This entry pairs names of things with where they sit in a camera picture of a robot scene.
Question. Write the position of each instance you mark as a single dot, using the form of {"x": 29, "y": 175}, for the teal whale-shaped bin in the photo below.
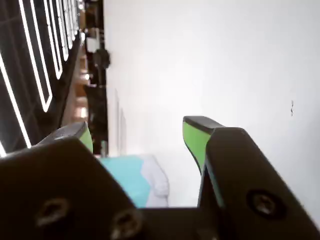
{"x": 127, "y": 175}

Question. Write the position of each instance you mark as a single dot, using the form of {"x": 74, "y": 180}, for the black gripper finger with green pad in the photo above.
{"x": 237, "y": 170}
{"x": 57, "y": 187}

